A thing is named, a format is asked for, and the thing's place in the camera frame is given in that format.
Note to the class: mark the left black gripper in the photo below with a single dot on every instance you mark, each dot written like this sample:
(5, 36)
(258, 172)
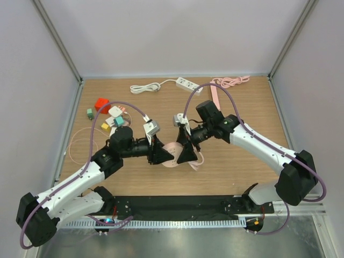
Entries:
(156, 153)

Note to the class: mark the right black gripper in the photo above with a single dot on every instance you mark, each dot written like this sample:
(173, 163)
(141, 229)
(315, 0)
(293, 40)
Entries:
(187, 153)

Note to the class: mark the round pink socket base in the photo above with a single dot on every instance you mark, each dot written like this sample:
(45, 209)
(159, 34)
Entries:
(175, 149)

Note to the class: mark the teal plug adapter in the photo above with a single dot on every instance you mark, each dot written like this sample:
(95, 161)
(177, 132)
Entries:
(119, 121)

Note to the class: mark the white plug adapter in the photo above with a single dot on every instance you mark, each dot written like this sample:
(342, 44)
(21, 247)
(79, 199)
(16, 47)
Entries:
(113, 129)

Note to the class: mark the white square charger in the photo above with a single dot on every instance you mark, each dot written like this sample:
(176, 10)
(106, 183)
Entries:
(110, 121)

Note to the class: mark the yellow plug adapter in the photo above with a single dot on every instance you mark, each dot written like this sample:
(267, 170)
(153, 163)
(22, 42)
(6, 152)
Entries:
(105, 127)

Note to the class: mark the white power strip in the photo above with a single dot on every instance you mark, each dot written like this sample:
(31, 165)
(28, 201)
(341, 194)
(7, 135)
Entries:
(180, 82)

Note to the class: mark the pink power strip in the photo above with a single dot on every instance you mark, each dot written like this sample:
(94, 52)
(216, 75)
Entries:
(225, 82)

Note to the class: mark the red cube adapter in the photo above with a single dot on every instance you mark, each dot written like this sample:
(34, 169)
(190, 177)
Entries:
(102, 105)

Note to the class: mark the green plug adapter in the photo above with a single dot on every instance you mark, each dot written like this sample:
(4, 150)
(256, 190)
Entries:
(90, 114)

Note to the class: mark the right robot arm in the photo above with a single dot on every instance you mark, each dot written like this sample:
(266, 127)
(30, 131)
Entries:
(296, 171)

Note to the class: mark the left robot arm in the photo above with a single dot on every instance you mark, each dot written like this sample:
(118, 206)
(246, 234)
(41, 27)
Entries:
(40, 216)

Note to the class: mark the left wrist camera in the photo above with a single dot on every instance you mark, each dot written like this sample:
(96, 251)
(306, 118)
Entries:
(151, 127)

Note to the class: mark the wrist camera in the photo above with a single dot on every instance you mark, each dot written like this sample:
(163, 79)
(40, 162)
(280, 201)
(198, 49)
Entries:
(179, 119)
(151, 127)

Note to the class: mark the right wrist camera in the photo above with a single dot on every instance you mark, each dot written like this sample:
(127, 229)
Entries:
(179, 119)

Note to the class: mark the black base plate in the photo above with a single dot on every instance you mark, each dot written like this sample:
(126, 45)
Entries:
(182, 208)

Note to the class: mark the slotted cable duct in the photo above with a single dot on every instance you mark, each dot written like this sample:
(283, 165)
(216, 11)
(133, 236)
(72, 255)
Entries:
(87, 223)

